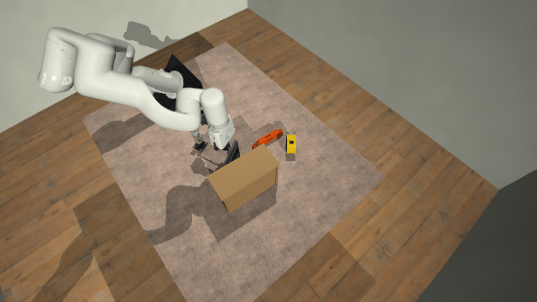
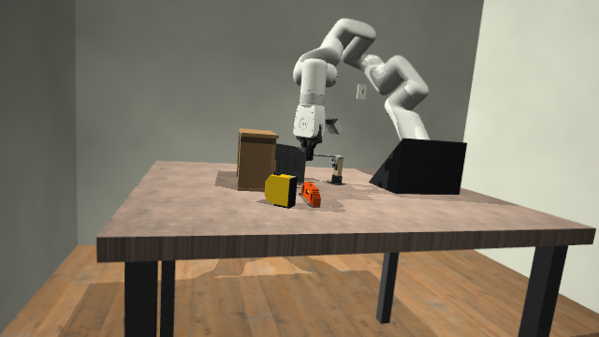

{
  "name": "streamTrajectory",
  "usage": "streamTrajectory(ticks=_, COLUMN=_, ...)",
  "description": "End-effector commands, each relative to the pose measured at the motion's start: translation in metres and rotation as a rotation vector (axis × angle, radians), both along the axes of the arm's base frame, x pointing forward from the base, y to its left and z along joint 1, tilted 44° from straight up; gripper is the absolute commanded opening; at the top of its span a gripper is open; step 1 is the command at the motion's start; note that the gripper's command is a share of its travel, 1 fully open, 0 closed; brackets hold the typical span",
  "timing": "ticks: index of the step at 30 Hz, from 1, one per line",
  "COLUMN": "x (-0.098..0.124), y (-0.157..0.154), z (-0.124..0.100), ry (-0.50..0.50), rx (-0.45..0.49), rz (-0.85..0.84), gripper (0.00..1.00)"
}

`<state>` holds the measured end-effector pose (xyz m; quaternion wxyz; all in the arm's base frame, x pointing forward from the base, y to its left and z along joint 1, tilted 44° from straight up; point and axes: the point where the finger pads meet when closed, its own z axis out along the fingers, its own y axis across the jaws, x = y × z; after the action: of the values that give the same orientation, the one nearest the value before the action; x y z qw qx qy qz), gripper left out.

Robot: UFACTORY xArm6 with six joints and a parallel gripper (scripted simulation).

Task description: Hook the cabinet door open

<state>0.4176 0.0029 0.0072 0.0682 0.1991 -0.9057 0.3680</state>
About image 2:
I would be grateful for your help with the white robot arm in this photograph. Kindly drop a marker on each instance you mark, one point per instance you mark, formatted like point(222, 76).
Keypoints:
point(347, 41)

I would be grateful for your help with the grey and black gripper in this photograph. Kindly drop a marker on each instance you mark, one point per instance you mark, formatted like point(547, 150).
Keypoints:
point(309, 126)

